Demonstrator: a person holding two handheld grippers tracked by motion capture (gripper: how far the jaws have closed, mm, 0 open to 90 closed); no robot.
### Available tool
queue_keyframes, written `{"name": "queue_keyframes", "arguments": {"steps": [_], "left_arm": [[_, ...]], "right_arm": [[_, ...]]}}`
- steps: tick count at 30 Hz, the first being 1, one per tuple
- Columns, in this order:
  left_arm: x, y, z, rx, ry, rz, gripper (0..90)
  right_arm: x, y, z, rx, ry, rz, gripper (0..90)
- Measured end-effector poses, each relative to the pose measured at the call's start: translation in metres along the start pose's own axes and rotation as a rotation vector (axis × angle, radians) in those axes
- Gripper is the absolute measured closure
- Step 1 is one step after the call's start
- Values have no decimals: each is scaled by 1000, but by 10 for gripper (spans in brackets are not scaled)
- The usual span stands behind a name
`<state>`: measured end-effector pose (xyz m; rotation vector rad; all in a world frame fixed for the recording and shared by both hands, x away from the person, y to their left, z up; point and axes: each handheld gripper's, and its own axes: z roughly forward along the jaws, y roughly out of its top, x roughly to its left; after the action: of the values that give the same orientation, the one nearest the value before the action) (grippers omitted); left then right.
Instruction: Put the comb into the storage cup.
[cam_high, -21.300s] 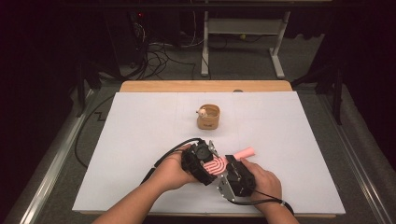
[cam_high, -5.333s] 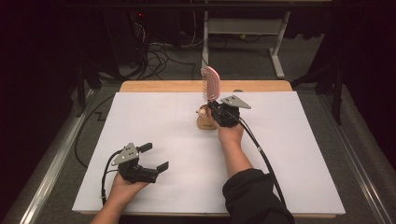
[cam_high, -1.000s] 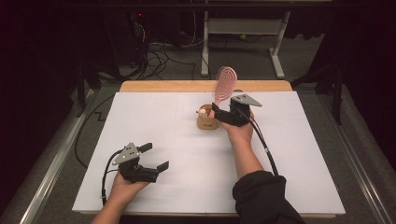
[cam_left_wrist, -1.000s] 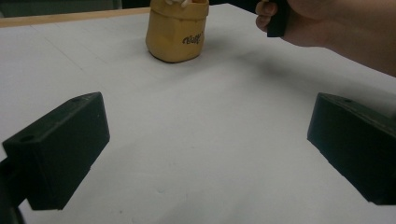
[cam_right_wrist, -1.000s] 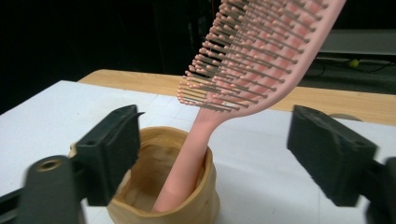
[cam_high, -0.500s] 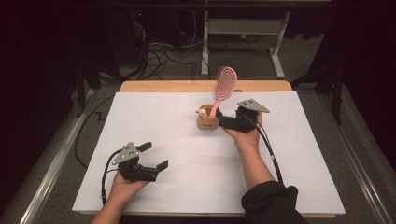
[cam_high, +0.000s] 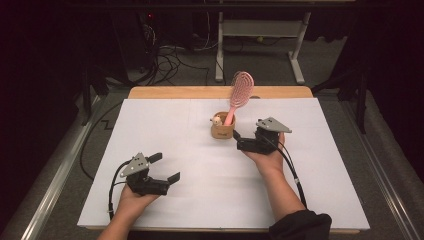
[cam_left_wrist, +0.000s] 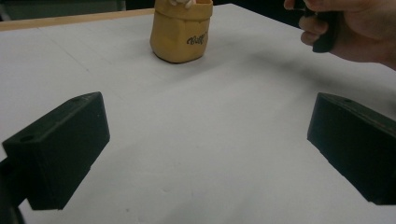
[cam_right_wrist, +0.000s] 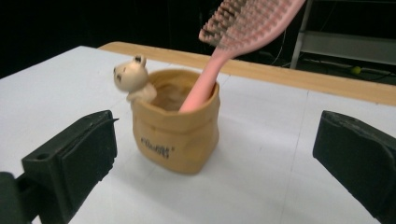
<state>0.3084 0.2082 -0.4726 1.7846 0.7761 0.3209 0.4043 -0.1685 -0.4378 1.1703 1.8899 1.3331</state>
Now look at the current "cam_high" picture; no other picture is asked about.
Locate white metal stand frame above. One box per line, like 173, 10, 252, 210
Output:
214, 11, 313, 85

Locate black floor cable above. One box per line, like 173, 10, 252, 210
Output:
79, 99, 124, 181

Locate person's left hand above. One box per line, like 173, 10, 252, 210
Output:
114, 184, 161, 220

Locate bundle of floor cables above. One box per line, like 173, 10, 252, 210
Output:
139, 13, 214, 86

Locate black stand legs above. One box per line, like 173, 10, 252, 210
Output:
79, 63, 134, 126
311, 66, 368, 134

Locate wooden table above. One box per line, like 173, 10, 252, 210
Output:
85, 85, 361, 234

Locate tan holder with bear figure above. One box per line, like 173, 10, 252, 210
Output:
209, 111, 237, 140

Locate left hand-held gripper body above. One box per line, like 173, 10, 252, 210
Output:
119, 152, 170, 197

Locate person's right hand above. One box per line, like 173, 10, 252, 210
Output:
242, 131, 286, 178

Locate pink hairbrush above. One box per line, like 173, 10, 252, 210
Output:
223, 70, 255, 127

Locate white table mat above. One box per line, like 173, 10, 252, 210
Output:
77, 97, 371, 231

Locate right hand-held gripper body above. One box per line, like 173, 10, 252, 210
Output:
237, 116, 293, 155

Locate person's black sleeve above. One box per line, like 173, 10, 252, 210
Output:
268, 209, 333, 240

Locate dark computer case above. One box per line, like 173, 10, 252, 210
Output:
113, 9, 194, 71

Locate aluminium rail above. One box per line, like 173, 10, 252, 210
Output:
3, 94, 103, 240
339, 99, 424, 240

